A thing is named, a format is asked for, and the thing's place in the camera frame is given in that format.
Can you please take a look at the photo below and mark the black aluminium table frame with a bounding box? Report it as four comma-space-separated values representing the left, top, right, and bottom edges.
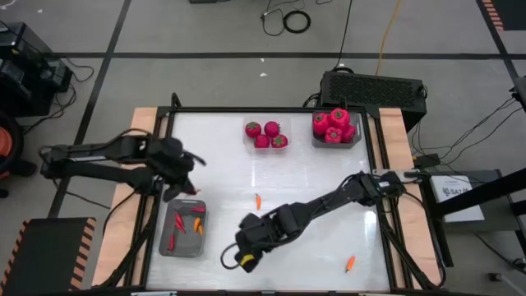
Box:
98, 92, 453, 296

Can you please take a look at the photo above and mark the white printed box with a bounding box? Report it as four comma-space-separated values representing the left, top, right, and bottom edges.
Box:
429, 174, 487, 224

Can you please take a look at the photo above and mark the black equipment cart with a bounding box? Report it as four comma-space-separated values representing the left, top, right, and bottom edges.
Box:
0, 22, 74, 118

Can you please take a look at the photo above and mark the orange black round object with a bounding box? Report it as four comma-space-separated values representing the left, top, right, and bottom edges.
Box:
0, 113, 25, 178

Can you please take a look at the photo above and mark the light wooden side board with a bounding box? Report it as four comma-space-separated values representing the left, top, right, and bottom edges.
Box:
90, 107, 172, 289
376, 107, 443, 289

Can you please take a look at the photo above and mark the black orange-striped platform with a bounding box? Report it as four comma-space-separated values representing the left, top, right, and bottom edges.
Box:
480, 0, 526, 32
0, 217, 98, 296

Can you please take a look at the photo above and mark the red bell pepper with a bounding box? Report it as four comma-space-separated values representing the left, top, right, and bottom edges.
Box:
328, 107, 351, 131
323, 126, 344, 145
311, 112, 330, 137
340, 124, 357, 144

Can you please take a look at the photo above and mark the grey plastic basket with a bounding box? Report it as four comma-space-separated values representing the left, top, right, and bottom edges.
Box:
311, 109, 363, 150
158, 198, 208, 259

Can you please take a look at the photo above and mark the black perforated computer case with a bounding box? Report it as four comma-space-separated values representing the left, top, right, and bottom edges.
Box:
319, 70, 428, 132

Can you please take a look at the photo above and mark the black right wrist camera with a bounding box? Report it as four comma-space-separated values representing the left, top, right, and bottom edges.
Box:
233, 250, 259, 275

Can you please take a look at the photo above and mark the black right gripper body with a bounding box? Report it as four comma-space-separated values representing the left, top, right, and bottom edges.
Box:
234, 205, 303, 264

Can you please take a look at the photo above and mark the black metal side stand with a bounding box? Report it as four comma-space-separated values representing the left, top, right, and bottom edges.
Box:
418, 166, 526, 268

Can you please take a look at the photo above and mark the black power adapter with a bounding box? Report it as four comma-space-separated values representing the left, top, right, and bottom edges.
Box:
412, 152, 441, 169

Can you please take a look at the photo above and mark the long yellow cable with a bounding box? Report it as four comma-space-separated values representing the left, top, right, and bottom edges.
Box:
374, 0, 402, 76

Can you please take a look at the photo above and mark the clear plastic basket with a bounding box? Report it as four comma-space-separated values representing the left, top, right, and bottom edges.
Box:
242, 116, 293, 155

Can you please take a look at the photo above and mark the long black cable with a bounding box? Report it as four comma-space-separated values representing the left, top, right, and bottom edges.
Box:
335, 0, 353, 69

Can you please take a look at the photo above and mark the coiled black cable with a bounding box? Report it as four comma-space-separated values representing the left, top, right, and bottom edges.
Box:
281, 10, 312, 35

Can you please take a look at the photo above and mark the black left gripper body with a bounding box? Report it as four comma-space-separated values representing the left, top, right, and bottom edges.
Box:
146, 137, 196, 195

